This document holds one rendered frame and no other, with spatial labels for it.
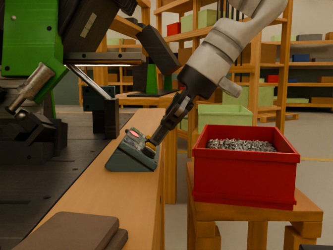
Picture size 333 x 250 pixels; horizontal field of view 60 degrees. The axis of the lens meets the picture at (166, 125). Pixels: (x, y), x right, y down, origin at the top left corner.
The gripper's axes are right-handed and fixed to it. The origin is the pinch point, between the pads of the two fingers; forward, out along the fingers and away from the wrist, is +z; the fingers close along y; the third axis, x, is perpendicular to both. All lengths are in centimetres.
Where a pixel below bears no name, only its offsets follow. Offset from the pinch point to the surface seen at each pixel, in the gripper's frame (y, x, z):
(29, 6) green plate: -10.8, -38.6, -5.1
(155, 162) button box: 5.3, 1.8, 3.5
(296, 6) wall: -842, 186, -386
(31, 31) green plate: -9.4, -34.9, -1.0
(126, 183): 11.3, -0.9, 7.4
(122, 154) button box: 5.8, -3.9, 5.6
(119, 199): 17.4, -1.0, 7.5
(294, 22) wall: -842, 212, -348
